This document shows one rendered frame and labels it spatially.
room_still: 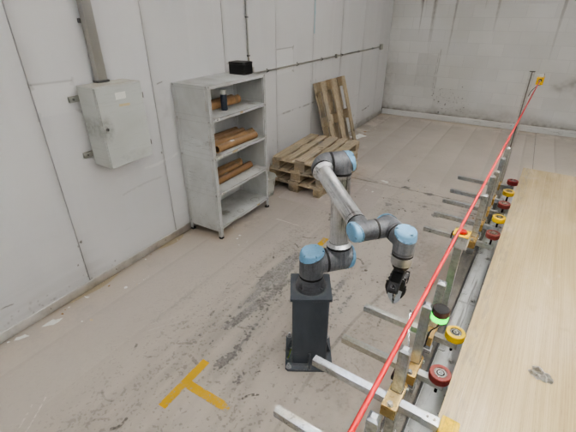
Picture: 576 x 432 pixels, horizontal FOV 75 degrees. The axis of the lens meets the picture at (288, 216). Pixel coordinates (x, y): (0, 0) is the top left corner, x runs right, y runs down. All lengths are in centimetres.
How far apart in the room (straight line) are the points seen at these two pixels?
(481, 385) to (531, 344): 36
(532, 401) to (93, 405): 234
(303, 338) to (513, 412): 132
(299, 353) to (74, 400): 143
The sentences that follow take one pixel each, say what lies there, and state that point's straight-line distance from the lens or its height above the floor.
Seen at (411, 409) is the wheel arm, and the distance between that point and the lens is 146.
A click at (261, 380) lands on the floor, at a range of 269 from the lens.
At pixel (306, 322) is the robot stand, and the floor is 40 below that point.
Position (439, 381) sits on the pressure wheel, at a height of 90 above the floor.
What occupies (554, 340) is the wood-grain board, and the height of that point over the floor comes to 90.
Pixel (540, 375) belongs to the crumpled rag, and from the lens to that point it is 182.
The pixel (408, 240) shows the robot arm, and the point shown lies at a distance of 158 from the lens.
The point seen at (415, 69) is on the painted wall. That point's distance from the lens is 922.
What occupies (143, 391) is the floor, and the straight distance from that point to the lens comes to 279.
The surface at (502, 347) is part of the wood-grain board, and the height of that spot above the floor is 90.
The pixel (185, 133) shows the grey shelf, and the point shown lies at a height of 109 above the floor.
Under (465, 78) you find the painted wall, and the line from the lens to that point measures 904.
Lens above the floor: 212
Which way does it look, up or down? 28 degrees down
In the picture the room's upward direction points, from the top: straight up
